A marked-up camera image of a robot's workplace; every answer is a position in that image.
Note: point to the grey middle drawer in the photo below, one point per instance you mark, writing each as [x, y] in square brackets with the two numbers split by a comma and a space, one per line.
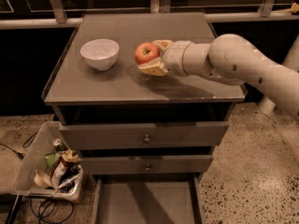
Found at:
[146, 164]

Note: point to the grey drawer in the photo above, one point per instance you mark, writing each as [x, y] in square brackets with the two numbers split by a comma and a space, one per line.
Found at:
[148, 199]
[144, 135]
[146, 164]

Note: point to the metal can in bin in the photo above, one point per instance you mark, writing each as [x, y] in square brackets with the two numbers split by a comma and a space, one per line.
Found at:
[58, 145]

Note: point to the grey bottom drawer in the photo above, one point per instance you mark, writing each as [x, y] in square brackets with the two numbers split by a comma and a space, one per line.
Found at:
[148, 199]

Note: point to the green wrapper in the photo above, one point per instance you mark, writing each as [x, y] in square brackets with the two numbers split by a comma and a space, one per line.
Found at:
[50, 160]

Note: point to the red apple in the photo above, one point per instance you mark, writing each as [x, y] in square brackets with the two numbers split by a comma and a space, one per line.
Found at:
[145, 52]

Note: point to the white paper cup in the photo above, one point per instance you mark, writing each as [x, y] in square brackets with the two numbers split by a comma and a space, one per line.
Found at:
[42, 179]

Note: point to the clear plastic trash bin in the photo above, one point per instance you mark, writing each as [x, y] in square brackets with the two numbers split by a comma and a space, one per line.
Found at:
[24, 183]

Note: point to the grey drawer cabinet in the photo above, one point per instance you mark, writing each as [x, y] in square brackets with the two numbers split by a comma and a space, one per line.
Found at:
[136, 94]

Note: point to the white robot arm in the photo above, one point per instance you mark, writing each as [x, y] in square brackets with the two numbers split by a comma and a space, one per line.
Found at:
[229, 59]

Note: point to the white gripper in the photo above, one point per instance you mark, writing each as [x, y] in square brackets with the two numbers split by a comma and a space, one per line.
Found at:
[173, 59]

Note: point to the white ceramic bowl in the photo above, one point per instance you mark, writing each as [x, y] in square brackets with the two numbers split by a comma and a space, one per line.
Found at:
[100, 54]

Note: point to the grey top drawer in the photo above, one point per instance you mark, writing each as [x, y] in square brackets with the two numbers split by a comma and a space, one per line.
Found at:
[144, 135]

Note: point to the crumpled snack bag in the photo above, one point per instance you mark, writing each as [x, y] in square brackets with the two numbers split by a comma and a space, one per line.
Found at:
[67, 160]

